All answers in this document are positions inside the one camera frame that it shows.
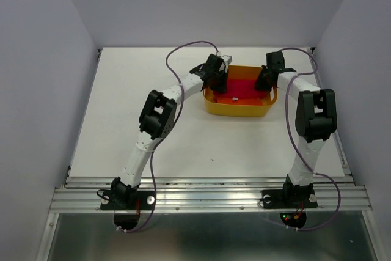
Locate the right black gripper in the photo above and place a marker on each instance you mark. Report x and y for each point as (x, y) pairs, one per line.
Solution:
(259, 85)

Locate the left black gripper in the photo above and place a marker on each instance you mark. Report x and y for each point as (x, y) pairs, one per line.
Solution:
(223, 87)

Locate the yellow plastic basket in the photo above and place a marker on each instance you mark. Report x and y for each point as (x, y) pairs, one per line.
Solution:
(240, 72)

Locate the red t shirt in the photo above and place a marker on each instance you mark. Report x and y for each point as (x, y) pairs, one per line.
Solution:
(241, 89)

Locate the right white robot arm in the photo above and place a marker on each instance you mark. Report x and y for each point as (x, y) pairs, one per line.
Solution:
(315, 122)

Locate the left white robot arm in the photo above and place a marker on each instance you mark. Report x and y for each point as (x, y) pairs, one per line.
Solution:
(157, 120)

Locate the orange rolled t shirt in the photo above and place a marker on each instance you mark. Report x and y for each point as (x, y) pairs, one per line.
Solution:
(238, 101)

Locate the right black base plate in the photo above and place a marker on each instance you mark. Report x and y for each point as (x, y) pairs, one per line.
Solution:
(283, 200)

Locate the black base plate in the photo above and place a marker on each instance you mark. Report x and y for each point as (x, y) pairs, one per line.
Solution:
(140, 201)
(283, 200)

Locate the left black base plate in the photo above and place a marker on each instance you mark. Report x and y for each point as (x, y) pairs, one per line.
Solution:
(140, 201)

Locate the aluminium rail frame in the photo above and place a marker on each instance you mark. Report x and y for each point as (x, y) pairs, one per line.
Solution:
(216, 180)

